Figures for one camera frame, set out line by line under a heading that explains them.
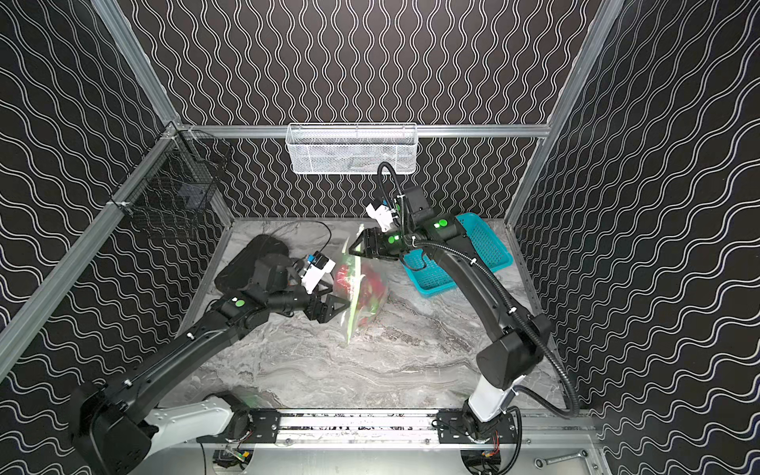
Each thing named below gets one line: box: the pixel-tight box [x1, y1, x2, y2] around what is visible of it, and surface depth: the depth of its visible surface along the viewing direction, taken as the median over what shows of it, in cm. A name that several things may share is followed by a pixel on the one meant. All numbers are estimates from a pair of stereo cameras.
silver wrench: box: [533, 449, 589, 470], surface depth 71 cm
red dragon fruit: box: [335, 264, 387, 325], surface depth 73 cm
